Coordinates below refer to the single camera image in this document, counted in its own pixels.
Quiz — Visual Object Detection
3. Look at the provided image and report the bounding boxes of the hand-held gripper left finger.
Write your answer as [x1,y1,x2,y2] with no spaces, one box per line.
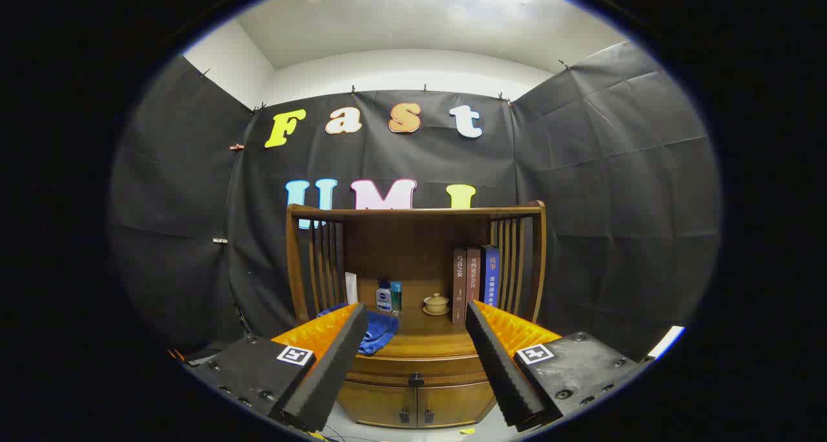
[187,302,369,433]

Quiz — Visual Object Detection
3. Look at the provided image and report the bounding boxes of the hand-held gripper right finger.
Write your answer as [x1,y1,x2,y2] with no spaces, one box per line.
[465,300,647,433]

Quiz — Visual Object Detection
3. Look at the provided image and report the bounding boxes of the wooden drawer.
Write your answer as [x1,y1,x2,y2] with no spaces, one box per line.
[346,353,490,389]

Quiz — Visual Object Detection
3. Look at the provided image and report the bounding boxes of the wooden cabinet door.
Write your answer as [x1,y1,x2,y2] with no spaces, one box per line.
[417,383,497,428]
[337,383,417,428]

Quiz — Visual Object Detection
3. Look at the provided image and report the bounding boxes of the wooden countertop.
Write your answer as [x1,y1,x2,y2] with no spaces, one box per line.
[323,310,492,360]

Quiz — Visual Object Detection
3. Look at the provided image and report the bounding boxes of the wooden cabinet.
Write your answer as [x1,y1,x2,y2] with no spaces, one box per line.
[286,200,548,430]

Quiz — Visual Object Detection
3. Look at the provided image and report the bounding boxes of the blue towel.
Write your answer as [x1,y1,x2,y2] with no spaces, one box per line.
[317,303,399,355]

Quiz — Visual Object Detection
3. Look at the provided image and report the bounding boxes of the dark brown book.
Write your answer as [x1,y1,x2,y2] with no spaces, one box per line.
[452,248,467,324]

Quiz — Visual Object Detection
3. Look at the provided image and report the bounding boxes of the blue book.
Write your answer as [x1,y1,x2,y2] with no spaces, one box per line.
[480,245,500,308]

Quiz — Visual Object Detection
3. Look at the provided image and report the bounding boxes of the reddish brown book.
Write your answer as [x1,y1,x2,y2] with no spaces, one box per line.
[465,248,482,307]

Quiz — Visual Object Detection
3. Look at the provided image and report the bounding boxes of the white slotted unit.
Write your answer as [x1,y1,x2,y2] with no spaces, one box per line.
[646,326,686,360]

